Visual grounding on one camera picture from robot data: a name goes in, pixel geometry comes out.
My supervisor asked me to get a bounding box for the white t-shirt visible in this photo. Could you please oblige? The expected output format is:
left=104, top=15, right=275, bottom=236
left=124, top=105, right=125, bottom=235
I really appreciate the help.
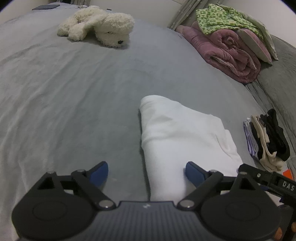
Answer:
left=139, top=95, right=243, bottom=203

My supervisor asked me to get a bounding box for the orange card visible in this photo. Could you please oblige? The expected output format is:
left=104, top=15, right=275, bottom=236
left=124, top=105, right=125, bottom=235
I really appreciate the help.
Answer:
left=282, top=169, right=293, bottom=180

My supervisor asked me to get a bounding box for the beige folded garment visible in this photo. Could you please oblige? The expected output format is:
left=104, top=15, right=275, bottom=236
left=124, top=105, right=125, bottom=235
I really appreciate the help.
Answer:
left=251, top=115, right=284, bottom=172

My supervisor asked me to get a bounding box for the black folded garment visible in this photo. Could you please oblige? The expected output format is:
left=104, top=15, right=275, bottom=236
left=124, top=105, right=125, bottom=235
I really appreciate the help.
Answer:
left=250, top=109, right=290, bottom=162

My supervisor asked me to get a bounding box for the lavender folded garment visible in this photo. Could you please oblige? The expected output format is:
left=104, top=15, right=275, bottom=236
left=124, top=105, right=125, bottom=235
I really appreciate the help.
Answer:
left=243, top=118, right=259, bottom=161

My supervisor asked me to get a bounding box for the grey quilted mat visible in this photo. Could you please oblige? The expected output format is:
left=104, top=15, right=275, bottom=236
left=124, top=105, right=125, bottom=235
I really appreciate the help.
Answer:
left=245, top=34, right=296, bottom=149

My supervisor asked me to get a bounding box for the pink quilt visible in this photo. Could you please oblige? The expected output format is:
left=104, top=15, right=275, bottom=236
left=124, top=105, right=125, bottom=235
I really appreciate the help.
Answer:
left=176, top=25, right=261, bottom=84

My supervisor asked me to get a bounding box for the pink white pillow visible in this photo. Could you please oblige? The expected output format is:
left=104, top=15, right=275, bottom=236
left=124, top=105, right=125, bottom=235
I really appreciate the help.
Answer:
left=236, top=29, right=272, bottom=65

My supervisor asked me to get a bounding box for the white plush dog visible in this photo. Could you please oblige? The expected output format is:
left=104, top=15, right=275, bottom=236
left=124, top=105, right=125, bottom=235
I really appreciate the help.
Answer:
left=57, top=6, right=135, bottom=48

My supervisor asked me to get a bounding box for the pale green pillow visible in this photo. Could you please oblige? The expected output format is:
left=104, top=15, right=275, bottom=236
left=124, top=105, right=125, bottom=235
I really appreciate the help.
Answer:
left=219, top=3, right=279, bottom=61

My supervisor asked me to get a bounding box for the green patterned blanket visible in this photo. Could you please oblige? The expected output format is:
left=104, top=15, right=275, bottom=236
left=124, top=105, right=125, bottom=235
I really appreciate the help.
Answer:
left=196, top=4, right=256, bottom=35

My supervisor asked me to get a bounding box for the grey curtain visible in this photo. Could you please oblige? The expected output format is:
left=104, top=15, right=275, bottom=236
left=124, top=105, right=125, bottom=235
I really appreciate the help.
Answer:
left=167, top=0, right=209, bottom=30

